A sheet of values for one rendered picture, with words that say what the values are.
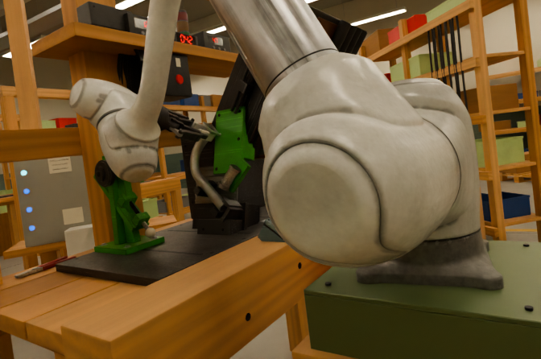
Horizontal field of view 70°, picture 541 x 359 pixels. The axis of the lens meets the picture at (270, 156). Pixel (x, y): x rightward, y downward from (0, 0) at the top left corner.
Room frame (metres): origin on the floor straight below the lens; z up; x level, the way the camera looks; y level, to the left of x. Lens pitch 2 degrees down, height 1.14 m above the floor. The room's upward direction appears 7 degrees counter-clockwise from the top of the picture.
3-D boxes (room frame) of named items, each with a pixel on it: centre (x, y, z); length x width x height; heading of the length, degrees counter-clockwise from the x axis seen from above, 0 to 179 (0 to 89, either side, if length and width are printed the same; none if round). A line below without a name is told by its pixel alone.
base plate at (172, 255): (1.34, 0.12, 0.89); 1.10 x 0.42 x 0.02; 145
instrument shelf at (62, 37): (1.49, 0.33, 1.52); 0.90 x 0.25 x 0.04; 145
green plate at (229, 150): (1.24, 0.11, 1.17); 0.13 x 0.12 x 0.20; 145
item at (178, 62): (1.37, 0.35, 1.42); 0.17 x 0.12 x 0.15; 145
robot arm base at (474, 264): (0.59, -0.22, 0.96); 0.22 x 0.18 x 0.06; 156
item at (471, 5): (4.25, -1.78, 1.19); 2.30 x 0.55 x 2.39; 10
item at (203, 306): (1.18, -0.12, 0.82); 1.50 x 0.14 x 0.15; 145
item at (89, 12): (1.22, 0.46, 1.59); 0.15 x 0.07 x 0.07; 145
